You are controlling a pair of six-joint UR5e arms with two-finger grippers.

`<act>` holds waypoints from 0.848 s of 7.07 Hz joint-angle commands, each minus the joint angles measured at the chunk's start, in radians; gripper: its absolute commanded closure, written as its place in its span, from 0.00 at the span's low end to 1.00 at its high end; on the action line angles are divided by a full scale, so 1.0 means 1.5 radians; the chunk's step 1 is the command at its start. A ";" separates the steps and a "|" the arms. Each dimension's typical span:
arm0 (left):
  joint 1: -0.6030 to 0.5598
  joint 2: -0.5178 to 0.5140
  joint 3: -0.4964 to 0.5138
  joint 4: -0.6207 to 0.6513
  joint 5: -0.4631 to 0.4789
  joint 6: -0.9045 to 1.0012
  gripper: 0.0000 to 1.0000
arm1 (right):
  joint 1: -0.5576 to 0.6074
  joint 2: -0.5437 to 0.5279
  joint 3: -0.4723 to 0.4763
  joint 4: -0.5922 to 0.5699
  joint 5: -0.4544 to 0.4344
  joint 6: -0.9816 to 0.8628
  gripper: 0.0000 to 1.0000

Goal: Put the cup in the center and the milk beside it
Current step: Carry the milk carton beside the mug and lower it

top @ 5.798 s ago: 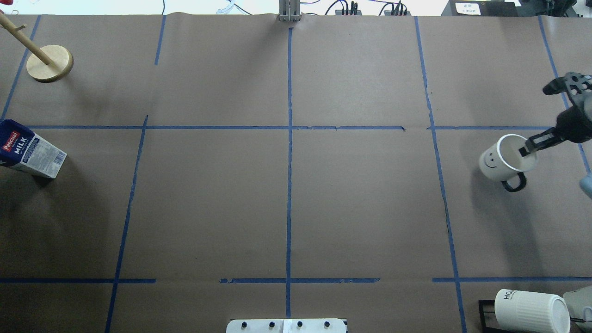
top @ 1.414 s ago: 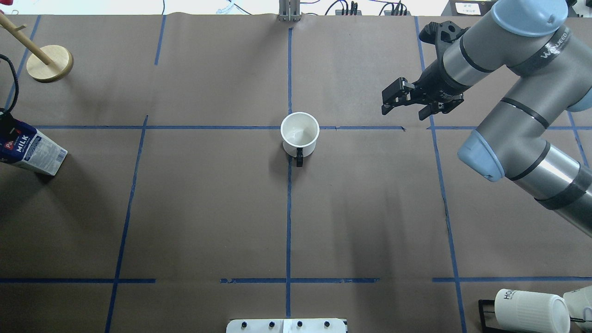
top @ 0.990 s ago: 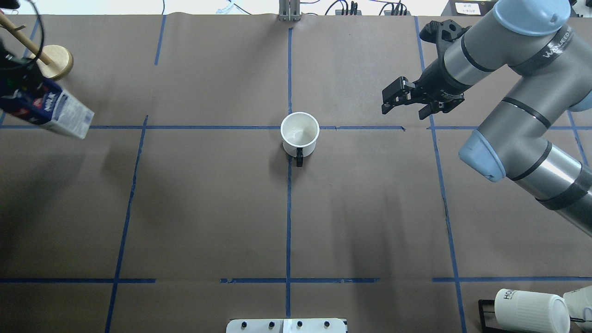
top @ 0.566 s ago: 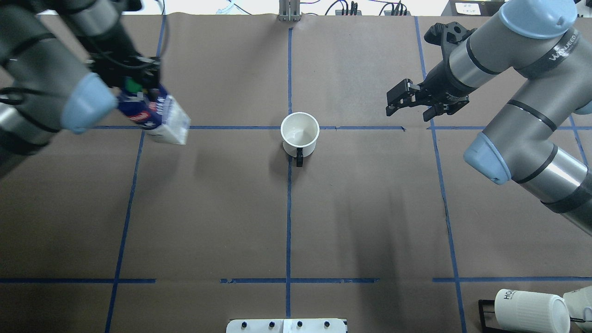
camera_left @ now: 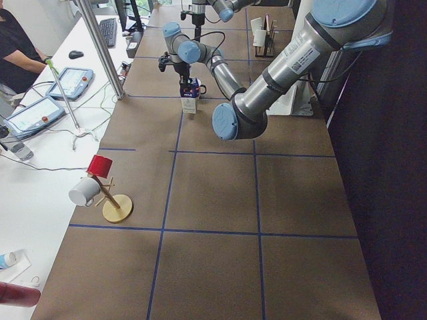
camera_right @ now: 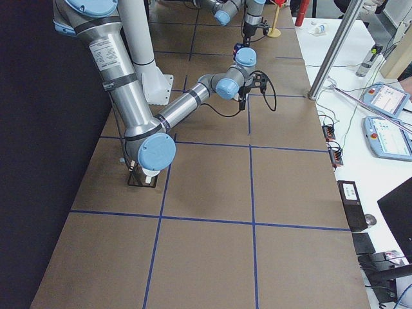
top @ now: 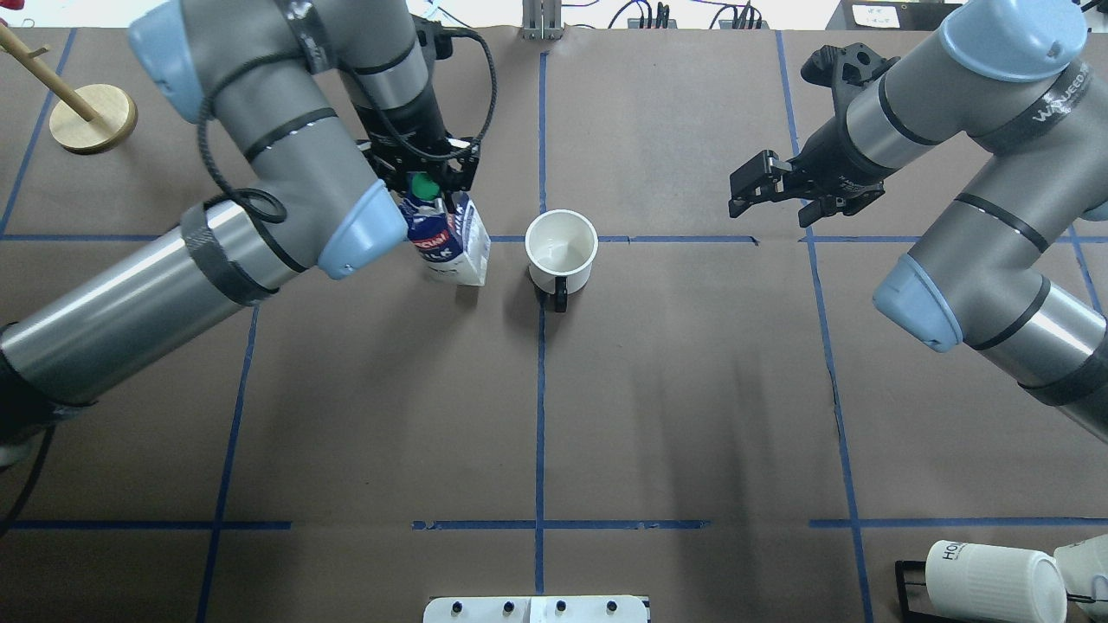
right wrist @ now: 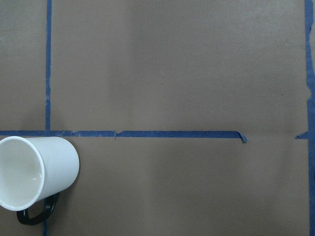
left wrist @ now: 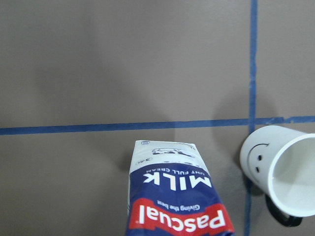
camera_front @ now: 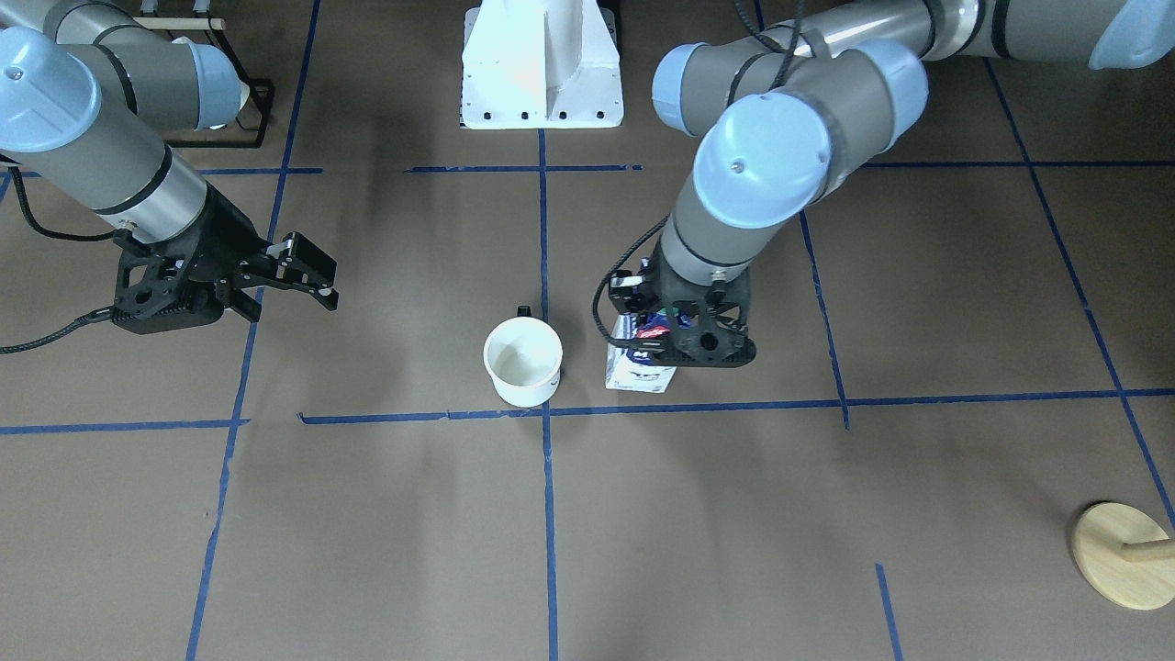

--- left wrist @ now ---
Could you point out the white smiley face mug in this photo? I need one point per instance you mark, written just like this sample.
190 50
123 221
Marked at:
281 163

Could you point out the blue white milk carton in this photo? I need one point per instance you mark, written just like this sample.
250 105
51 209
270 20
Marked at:
171 193

